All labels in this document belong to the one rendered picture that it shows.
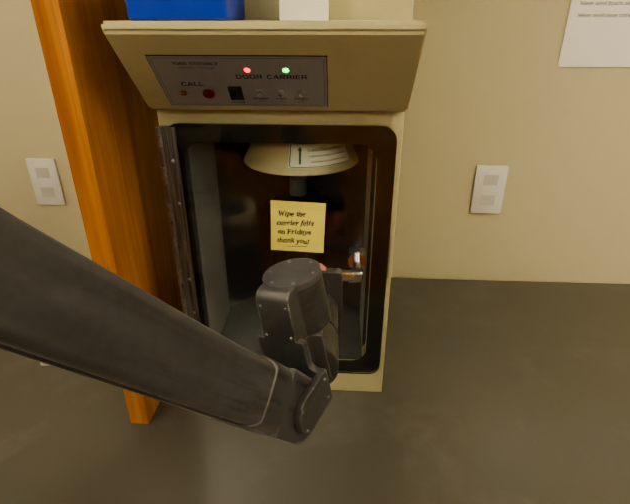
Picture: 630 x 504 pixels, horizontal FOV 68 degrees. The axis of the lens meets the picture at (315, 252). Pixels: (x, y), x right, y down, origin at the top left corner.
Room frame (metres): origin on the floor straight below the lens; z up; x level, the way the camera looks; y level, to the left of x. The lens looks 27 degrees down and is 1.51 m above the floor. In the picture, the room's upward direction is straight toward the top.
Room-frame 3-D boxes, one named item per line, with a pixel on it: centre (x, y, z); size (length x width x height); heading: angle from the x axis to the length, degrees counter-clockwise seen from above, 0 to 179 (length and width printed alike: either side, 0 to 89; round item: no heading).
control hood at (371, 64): (0.56, 0.05, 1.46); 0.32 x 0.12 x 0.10; 87
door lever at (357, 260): (0.58, -0.02, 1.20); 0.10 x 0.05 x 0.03; 86
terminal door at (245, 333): (0.61, 0.05, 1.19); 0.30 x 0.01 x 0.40; 86
